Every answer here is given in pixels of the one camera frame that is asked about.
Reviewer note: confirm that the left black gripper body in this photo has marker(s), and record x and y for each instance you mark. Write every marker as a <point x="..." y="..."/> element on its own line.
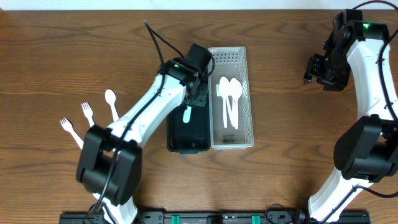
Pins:
<point x="198" y="95"/>

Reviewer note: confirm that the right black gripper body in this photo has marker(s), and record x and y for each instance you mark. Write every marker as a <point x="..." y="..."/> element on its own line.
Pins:
<point x="333" y="73"/>

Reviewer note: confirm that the mint green plastic fork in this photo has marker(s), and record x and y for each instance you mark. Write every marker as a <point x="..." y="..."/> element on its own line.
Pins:
<point x="187" y="114"/>

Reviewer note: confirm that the white plastic spoon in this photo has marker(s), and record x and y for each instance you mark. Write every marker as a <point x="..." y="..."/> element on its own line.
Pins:
<point x="231" y="103"/>
<point x="223" y="90"/>
<point x="236" y="92"/>
<point x="110" y="98"/>

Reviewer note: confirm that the white plastic fork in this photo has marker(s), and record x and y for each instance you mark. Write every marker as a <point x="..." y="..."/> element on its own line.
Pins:
<point x="88" y="112"/>
<point x="68" y="127"/>

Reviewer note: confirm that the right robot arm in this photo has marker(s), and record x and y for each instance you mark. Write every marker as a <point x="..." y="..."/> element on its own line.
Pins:
<point x="366" y="153"/>

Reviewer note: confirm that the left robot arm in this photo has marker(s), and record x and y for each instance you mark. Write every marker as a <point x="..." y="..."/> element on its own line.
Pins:
<point x="110" y="164"/>

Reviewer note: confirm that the white paper label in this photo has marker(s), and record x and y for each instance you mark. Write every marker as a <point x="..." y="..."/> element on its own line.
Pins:
<point x="217" y="90"/>

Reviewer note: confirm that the dark green plastic basket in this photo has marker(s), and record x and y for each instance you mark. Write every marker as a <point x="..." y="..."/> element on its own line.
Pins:
<point x="192" y="137"/>

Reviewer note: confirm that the clear white plastic basket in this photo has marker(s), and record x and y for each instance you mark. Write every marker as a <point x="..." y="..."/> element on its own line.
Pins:
<point x="229" y="62"/>

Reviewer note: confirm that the black mounting rail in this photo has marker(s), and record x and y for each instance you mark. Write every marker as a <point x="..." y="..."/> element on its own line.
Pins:
<point x="278" y="216"/>

